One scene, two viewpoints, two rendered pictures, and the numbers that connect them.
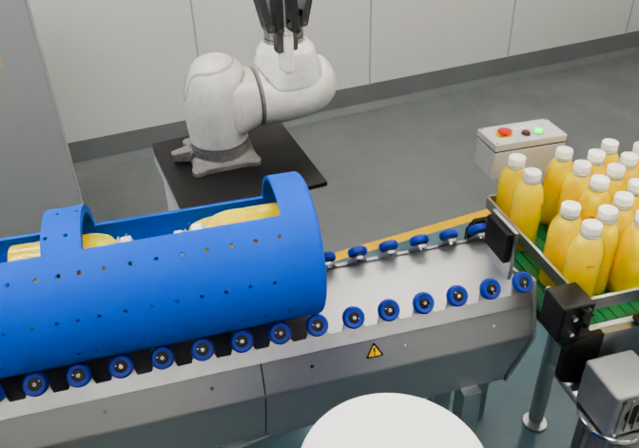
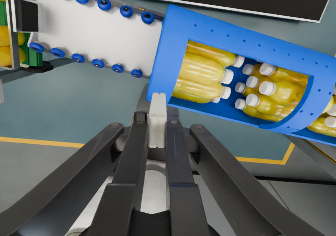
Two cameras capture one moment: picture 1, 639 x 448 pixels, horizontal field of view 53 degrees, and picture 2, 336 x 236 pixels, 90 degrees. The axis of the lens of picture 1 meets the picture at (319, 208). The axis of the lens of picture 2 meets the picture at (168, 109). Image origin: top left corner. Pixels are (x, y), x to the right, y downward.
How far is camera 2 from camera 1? 0.99 m
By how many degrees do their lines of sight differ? 38
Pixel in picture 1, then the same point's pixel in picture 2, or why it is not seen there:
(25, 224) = (208, 199)
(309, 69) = not seen: hidden behind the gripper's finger
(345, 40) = not seen: outside the picture
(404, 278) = (101, 40)
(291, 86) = (98, 194)
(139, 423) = not seen: hidden behind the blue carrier
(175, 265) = (263, 41)
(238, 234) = (222, 39)
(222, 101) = (151, 196)
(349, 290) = (134, 49)
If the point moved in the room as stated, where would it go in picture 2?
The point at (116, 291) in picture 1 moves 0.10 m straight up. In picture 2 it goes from (294, 47) to (327, 50)
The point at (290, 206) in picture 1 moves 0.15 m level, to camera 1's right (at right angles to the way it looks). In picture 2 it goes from (179, 40) to (117, 2)
